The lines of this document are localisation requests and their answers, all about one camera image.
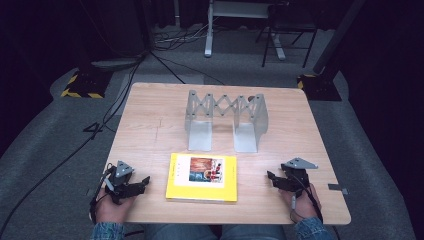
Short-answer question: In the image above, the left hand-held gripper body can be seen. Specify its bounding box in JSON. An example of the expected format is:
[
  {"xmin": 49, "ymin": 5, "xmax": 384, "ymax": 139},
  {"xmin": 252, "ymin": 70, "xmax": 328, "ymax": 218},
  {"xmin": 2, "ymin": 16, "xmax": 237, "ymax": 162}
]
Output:
[{"xmin": 104, "ymin": 160, "xmax": 136, "ymax": 205}]

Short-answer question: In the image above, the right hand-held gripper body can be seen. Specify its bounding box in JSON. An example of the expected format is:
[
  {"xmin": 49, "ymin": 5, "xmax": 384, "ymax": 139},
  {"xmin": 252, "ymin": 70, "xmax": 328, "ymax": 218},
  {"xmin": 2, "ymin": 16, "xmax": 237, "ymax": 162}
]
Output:
[{"xmin": 280, "ymin": 156, "xmax": 319, "ymax": 198}]

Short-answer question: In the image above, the yellow book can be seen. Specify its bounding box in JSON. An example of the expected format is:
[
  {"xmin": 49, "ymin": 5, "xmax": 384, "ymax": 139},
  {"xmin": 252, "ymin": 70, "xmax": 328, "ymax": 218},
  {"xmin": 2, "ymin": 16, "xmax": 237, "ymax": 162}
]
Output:
[{"xmin": 165, "ymin": 152, "xmax": 239, "ymax": 203}]

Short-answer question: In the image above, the grey metal expandable book rack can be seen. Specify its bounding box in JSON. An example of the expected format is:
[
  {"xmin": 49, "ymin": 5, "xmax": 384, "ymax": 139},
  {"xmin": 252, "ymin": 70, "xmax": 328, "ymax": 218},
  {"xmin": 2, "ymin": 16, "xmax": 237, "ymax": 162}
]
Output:
[{"xmin": 184, "ymin": 89, "xmax": 270, "ymax": 154}]

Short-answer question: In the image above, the person's left hand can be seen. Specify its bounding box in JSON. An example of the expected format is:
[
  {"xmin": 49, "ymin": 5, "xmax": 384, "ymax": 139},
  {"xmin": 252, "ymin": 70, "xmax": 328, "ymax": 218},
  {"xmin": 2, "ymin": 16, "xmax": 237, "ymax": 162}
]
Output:
[{"xmin": 93, "ymin": 192, "xmax": 136, "ymax": 224}]

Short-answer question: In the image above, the person's right hand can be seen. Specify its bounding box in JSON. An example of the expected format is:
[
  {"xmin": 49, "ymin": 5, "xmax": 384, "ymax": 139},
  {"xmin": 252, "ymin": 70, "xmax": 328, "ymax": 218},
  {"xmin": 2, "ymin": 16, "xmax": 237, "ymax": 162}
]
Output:
[{"xmin": 278, "ymin": 184, "xmax": 323, "ymax": 224}]

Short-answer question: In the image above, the grey tape strip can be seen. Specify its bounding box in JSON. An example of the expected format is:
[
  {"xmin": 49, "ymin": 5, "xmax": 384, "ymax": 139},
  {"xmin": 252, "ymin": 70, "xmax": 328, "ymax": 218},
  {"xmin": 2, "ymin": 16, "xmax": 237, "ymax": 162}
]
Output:
[{"xmin": 327, "ymin": 183, "xmax": 350, "ymax": 196}]

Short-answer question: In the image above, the black yellow striped stand base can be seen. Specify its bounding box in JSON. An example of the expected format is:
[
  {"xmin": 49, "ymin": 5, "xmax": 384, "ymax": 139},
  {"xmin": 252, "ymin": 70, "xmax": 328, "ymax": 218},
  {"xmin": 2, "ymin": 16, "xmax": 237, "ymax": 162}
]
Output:
[
  {"xmin": 60, "ymin": 67, "xmax": 113, "ymax": 100},
  {"xmin": 296, "ymin": 72, "xmax": 343, "ymax": 102}
]

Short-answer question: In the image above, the dark slanted stand pole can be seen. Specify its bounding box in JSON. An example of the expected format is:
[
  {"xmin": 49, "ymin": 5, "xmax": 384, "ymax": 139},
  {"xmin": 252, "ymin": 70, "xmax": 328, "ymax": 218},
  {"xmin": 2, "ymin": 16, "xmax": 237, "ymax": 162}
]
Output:
[{"xmin": 312, "ymin": 0, "xmax": 368, "ymax": 75}]

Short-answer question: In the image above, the black chair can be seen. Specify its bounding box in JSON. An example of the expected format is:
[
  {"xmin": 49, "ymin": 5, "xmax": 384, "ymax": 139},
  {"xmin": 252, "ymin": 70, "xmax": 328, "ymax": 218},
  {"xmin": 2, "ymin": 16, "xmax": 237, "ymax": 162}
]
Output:
[{"xmin": 255, "ymin": 2, "xmax": 318, "ymax": 69}]

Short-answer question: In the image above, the left hand-held gripper black cable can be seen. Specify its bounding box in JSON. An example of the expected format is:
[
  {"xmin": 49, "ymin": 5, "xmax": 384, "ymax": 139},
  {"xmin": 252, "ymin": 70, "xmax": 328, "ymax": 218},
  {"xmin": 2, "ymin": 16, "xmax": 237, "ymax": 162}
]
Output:
[{"xmin": 88, "ymin": 162, "xmax": 117, "ymax": 225}]

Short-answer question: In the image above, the hand-held gripper black cable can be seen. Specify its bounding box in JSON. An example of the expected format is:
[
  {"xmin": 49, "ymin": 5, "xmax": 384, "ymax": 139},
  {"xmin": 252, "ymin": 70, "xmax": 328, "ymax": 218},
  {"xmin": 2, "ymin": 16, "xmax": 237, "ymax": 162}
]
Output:
[
  {"xmin": 88, "ymin": 162, "xmax": 117, "ymax": 225},
  {"xmin": 289, "ymin": 171, "xmax": 325, "ymax": 224}
]

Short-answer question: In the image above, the right hand-held gripper black cable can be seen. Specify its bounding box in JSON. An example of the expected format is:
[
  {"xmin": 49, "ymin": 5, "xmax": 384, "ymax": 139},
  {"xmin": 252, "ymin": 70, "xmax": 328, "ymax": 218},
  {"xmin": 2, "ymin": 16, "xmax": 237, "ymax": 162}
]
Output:
[{"xmin": 289, "ymin": 171, "xmax": 325, "ymax": 224}]

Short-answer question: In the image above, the long black floor cable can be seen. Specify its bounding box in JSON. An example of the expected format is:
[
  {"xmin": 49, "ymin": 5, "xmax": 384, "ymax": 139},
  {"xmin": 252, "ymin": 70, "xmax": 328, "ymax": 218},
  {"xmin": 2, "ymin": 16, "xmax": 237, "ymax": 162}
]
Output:
[{"xmin": 0, "ymin": 53, "xmax": 148, "ymax": 232}]

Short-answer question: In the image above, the thin black floor cable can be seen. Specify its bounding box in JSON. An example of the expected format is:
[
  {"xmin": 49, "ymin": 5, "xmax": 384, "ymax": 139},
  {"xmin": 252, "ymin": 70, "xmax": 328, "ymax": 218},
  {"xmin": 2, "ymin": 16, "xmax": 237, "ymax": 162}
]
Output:
[{"xmin": 149, "ymin": 50, "xmax": 226, "ymax": 86}]

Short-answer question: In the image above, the bundle of floor cables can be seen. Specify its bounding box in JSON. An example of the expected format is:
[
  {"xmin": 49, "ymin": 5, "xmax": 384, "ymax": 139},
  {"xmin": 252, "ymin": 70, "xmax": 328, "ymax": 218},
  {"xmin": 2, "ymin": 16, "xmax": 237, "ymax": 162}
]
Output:
[{"xmin": 152, "ymin": 22, "xmax": 216, "ymax": 52}]

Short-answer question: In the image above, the white desk frame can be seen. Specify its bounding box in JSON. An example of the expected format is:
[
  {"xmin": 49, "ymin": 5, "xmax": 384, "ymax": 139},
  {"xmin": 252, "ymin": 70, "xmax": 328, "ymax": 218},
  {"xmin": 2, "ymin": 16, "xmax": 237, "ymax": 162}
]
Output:
[{"xmin": 203, "ymin": 0, "xmax": 287, "ymax": 62}]

